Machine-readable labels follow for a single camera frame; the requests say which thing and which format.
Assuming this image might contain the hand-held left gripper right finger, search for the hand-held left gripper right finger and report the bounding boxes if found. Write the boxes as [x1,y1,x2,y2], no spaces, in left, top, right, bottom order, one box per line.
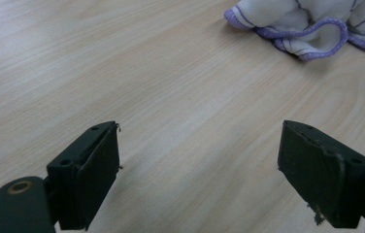
[277,119,365,229]

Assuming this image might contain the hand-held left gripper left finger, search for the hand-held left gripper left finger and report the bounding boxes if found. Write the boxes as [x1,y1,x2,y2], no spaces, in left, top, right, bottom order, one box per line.
[46,120,121,231]

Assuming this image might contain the white cloth with purple trim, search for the white cloth with purple trim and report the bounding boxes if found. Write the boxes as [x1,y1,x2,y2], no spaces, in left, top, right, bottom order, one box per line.
[223,0,365,62]

